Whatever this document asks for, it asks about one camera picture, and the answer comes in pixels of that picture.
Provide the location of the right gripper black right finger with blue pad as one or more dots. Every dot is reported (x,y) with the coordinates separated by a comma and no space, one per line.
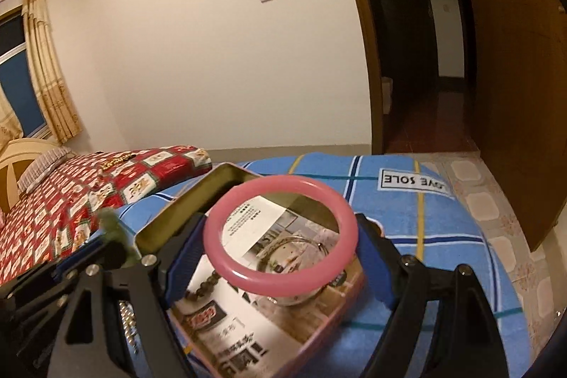
(465,339)

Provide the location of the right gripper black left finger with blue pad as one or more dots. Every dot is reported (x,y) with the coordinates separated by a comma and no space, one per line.
(116,322)

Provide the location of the green jade bangle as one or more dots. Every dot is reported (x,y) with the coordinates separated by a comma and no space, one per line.
(114,231)

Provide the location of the red patterned quilt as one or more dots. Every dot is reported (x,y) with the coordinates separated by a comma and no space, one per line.
(58,216)

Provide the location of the floral patterned bed sheet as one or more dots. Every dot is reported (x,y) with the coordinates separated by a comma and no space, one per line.
(538,276)

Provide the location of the printed paper leaflet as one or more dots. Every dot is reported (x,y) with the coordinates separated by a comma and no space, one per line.
(229,332)

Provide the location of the striped pillow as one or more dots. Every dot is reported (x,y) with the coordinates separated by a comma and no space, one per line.
(42,167)

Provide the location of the cream wooden headboard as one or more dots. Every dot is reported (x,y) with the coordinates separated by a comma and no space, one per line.
(15,159)

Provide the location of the blue plaid towel blanket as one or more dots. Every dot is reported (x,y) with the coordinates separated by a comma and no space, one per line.
(415,205)

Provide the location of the pink metal tin box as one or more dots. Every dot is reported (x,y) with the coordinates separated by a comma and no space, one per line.
(222,191)

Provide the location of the beige curtain left panel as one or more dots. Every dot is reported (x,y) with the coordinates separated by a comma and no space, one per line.
(10,127)

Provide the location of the beige curtain panel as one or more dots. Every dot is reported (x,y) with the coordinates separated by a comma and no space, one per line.
(50,88)
(10,127)

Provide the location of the beige curtain right panel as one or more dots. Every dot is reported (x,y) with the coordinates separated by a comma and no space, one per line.
(50,88)

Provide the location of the window with blue glass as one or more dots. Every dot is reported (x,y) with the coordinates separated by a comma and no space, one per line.
(15,75)

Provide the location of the brown wooden door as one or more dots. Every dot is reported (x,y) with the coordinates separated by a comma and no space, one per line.
(520,109)

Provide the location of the brown wooden door frame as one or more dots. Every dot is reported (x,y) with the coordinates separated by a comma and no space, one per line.
(370,45)

